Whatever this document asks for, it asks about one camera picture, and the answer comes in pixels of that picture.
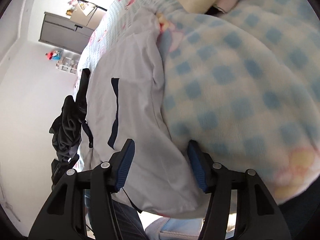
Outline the white shirt navy trim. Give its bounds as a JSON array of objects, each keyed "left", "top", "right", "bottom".
[{"left": 80, "top": 8, "right": 209, "bottom": 219}]

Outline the black clothes pile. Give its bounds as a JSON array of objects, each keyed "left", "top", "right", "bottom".
[{"left": 49, "top": 68, "right": 93, "bottom": 185}]

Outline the operator leg in jeans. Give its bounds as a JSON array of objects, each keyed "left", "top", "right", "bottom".
[{"left": 83, "top": 189, "right": 147, "bottom": 240}]

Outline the light blue towel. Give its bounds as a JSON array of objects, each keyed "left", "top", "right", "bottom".
[{"left": 145, "top": 217, "right": 203, "bottom": 240}]

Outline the Hello Kitty checkered blanket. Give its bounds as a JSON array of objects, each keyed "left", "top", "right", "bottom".
[{"left": 75, "top": 0, "right": 320, "bottom": 205}]

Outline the white small shelf rack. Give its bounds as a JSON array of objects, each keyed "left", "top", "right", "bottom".
[{"left": 56, "top": 57, "right": 79, "bottom": 75}]

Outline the red blue toy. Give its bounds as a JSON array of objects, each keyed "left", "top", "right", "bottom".
[{"left": 46, "top": 50, "right": 62, "bottom": 61}]

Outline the grey cabinet door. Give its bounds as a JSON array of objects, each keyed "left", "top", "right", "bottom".
[{"left": 39, "top": 12, "right": 94, "bottom": 54}]

